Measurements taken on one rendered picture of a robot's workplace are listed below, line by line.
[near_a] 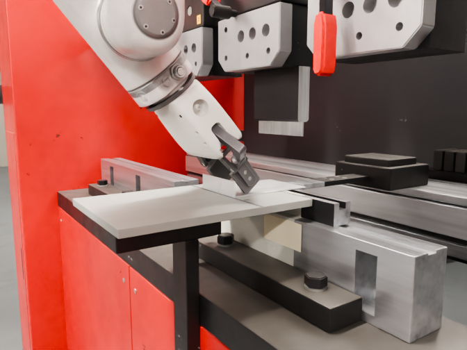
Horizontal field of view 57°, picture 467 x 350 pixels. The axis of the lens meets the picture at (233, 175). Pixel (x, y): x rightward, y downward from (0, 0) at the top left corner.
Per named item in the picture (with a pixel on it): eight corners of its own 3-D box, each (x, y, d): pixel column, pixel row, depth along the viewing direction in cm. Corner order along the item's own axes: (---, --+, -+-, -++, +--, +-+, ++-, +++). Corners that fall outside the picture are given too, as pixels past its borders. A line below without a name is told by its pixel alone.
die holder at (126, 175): (101, 189, 131) (100, 158, 129) (121, 187, 134) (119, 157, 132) (174, 226, 89) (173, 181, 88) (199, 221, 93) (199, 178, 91)
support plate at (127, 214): (72, 205, 57) (72, 198, 57) (235, 186, 71) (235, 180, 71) (118, 239, 42) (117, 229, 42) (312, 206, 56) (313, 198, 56)
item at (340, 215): (242, 199, 70) (242, 181, 70) (257, 197, 72) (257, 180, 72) (333, 226, 54) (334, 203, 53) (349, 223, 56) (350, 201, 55)
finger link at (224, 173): (211, 141, 62) (236, 173, 65) (201, 139, 64) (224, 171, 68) (197, 155, 61) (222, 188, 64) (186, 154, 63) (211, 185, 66)
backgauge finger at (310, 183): (271, 189, 71) (272, 160, 70) (372, 176, 85) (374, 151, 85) (324, 202, 61) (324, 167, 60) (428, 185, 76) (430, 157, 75)
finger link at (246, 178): (246, 144, 55) (272, 181, 58) (232, 143, 57) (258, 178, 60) (231, 162, 54) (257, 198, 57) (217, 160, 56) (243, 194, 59)
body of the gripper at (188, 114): (203, 62, 51) (252, 132, 56) (167, 68, 59) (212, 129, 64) (160, 102, 48) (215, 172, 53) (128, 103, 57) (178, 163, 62)
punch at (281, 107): (254, 133, 67) (254, 71, 66) (264, 132, 68) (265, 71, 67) (297, 136, 59) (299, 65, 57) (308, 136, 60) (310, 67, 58)
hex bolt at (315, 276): (299, 285, 52) (299, 273, 52) (315, 280, 53) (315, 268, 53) (315, 294, 50) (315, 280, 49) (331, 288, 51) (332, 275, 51)
